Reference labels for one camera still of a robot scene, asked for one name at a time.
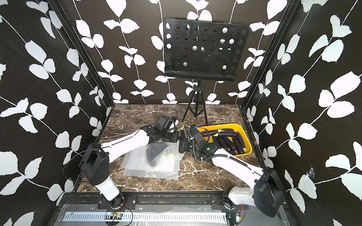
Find white perforated strip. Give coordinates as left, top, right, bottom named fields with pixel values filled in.
left=61, top=211, right=227, bottom=223

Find clear zip-top bag top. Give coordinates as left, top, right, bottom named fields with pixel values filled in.
left=122, top=142, right=185, bottom=173

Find stack of clear zip-top bags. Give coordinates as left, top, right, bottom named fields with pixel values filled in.
left=121, top=149, right=184, bottom=179

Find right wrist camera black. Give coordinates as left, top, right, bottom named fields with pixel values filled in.
left=188, top=124, right=203, bottom=139

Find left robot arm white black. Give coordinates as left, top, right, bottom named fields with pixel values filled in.
left=79, top=126, right=180, bottom=202

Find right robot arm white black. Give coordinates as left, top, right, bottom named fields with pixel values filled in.
left=179, top=128, right=287, bottom=217

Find black perforated music stand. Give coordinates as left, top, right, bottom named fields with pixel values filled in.
left=164, top=19, right=250, bottom=117

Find yellow plastic tray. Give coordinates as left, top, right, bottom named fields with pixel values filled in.
left=198, top=123, right=252, bottom=157

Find black front mounting rail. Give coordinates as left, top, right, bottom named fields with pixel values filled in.
left=60, top=192, right=288, bottom=210

